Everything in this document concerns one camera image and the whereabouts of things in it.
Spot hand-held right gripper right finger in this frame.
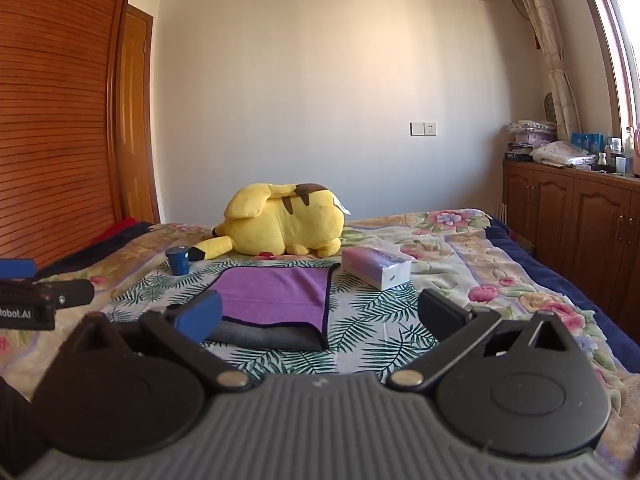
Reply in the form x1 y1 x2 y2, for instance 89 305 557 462
386 287 586 392

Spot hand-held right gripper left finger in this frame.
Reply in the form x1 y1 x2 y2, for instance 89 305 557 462
67 290 254 394

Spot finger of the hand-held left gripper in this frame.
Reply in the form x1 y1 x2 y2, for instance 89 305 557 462
0 278 96 307
0 259 37 279

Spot grey towel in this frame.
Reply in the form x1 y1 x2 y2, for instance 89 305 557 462
201 319 327 352

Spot purple towel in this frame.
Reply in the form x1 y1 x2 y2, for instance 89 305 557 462
209 263 342 351

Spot blue cup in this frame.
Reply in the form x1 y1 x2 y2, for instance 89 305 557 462
165 246 191 276

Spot leaf print sheet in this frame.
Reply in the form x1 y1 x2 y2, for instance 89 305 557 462
102 255 443 382

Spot tissue box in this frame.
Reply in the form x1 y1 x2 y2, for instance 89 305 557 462
341 246 414 292

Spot red cloth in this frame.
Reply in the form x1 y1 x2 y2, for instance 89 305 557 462
96 216 144 244

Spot yellow plush toy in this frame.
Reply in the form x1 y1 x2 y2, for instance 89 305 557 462
188 181 349 262

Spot navy blanket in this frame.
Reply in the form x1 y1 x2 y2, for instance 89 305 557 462
486 214 640 361

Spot wooden slatted wardrobe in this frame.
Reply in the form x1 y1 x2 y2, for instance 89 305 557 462
0 0 139 272

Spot wooden cabinet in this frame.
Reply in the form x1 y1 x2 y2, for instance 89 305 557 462
501 159 640 347

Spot wooden door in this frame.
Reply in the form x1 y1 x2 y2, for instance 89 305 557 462
116 4 162 225

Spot stack of folded cloths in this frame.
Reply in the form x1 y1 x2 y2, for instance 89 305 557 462
504 119 559 162

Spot white floral cloth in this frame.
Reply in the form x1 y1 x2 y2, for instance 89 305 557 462
528 140 599 167

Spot blue boxes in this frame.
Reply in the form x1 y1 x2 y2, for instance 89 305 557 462
570 131 605 157

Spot row of cosmetic bottles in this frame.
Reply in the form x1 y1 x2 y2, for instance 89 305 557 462
594 126 640 177

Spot patterned curtain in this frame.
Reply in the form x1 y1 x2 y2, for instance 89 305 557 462
504 0 584 142

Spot window with wooden frame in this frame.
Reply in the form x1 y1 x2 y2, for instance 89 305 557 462
570 0 640 161

